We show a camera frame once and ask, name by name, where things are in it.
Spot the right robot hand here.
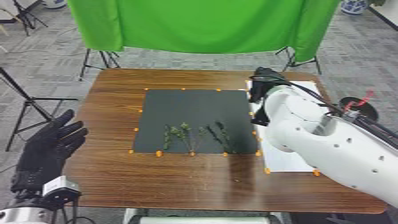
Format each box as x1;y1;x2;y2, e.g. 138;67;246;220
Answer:
246;66;289;104

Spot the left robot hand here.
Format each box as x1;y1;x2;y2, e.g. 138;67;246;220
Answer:
8;109;90;198

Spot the black backdrop stand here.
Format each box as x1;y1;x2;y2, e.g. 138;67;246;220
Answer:
78;48;122;82
273;45;325;76

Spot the black tripod stand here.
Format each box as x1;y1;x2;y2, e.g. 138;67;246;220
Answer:
0;67;79;153

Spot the dark mat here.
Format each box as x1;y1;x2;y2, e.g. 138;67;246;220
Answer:
131;89;261;155

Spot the green sprig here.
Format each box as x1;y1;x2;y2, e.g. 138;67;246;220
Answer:
159;124;181;152
204;120;239;155
175;121;207;155

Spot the blue and white vase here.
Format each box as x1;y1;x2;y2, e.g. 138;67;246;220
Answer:
40;0;69;10
339;0;371;16

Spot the pale grey bar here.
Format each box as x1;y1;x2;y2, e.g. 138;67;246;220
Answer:
124;215;278;224

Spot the black cable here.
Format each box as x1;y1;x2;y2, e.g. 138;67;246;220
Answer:
250;75;348;116

